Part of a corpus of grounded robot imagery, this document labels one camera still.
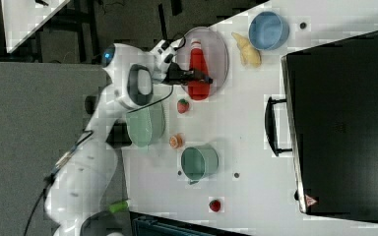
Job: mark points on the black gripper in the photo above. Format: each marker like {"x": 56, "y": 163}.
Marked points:
{"x": 175, "y": 76}

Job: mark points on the red plush ketchup bottle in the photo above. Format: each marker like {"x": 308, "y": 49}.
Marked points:
{"x": 198, "y": 90}

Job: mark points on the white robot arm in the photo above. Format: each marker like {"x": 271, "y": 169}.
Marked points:
{"x": 80, "y": 177}

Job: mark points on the grey round plate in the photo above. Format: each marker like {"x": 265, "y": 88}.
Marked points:
{"x": 204, "y": 50}

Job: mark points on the pink strawberry toy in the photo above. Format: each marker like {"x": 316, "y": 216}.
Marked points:
{"x": 182, "y": 106}

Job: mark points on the orange slice toy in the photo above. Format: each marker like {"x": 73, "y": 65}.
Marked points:
{"x": 176, "y": 141}

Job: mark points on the green perforated colander basket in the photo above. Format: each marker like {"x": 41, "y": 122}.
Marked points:
{"x": 146, "y": 126}

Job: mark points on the blue bowl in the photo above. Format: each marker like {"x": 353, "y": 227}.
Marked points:
{"x": 268, "y": 31}

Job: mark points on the green metal cup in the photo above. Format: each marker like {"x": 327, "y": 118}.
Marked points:
{"x": 199, "y": 162}

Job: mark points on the red strawberry toy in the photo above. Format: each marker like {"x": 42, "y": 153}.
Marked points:
{"x": 215, "y": 205}

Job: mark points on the silver toaster oven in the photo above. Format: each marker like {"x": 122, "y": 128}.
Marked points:
{"x": 331, "y": 99}

